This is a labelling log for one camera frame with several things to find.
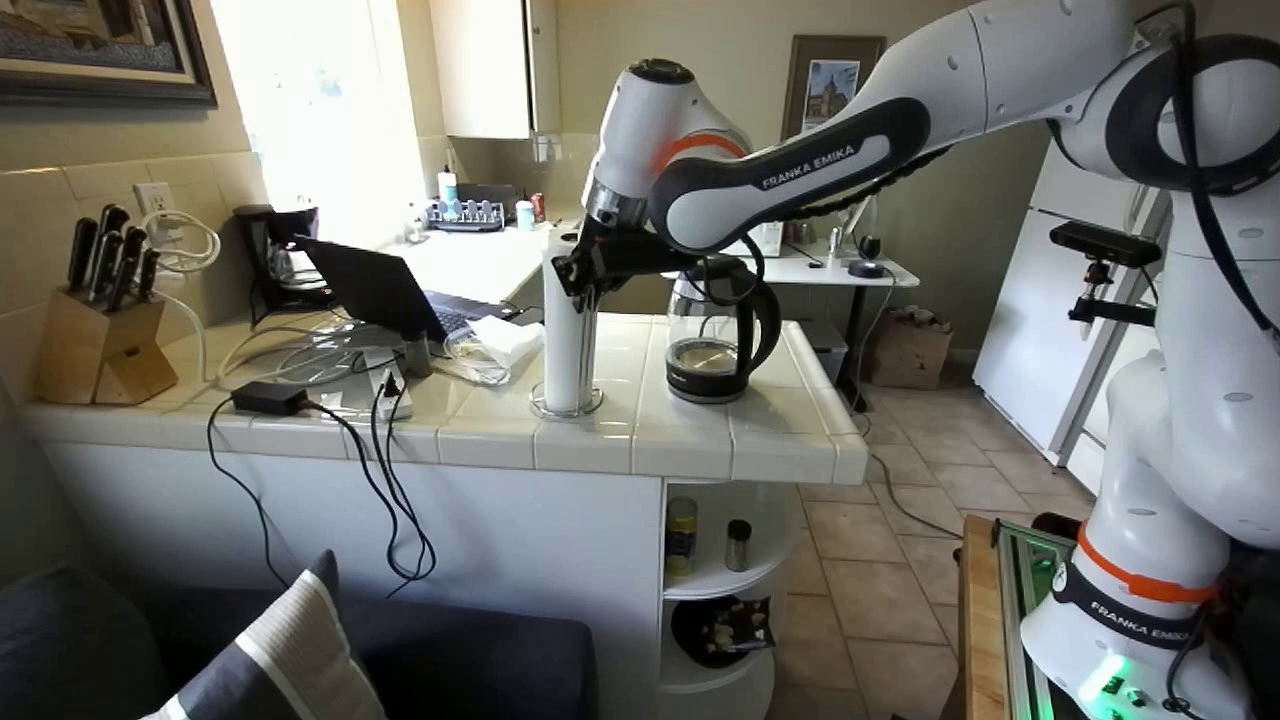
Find kitchen window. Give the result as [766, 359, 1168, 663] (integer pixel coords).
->
[207, 0, 451, 253]

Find white cylindrical cup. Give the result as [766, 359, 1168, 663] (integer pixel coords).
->
[536, 224, 606, 421]

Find black handled knife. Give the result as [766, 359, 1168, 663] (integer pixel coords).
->
[89, 198, 131, 302]
[131, 245, 163, 308]
[63, 211, 99, 301]
[111, 224, 148, 311]

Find small dark bottle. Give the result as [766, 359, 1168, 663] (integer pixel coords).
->
[721, 515, 754, 576]

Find black kettle power cable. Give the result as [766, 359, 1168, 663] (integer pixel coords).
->
[865, 448, 967, 548]

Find white wall outlet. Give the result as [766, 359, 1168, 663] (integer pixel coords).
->
[131, 175, 177, 224]

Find black adapter cable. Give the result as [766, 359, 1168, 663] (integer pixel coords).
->
[200, 393, 292, 592]

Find black power adapter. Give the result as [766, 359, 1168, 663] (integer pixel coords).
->
[228, 380, 311, 421]

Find wooden knife block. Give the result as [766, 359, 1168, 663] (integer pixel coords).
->
[33, 282, 180, 412]

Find brown cardboard box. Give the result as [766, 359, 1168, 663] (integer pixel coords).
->
[865, 308, 954, 393]

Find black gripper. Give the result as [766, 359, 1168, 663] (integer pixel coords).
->
[549, 211, 677, 308]

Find dark blue sofa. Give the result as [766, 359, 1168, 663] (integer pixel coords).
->
[0, 562, 601, 720]

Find brown framed leaning picture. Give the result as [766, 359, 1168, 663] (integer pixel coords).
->
[774, 30, 892, 144]

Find grey striped pillow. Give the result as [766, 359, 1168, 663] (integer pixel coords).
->
[139, 548, 392, 720]

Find tall yellowish bottle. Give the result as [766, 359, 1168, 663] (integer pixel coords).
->
[665, 490, 702, 581]

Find white desk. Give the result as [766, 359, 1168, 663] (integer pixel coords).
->
[673, 245, 924, 412]

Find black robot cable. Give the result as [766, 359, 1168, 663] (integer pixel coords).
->
[1168, 0, 1280, 345]

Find dark framed wall picture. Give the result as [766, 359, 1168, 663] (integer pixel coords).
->
[0, 0, 218, 110]

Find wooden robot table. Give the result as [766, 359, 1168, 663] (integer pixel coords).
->
[937, 512, 1097, 720]

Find black items on shelf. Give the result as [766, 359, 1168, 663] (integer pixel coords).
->
[673, 592, 774, 670]

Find black open laptop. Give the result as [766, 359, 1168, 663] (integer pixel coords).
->
[292, 234, 454, 347]

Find green board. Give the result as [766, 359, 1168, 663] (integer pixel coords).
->
[995, 520, 1091, 720]

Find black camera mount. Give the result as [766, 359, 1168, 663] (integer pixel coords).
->
[1046, 215, 1168, 332]

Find round white shelf unit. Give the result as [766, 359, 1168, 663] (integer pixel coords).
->
[657, 474, 813, 720]

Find black dish rack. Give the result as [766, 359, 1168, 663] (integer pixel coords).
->
[418, 195, 515, 239]

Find black charger cable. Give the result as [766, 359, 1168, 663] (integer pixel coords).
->
[305, 369, 445, 592]

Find black glass electric kettle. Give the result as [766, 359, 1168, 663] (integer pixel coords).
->
[660, 253, 787, 407]

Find white charger cable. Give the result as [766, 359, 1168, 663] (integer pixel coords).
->
[137, 202, 228, 393]

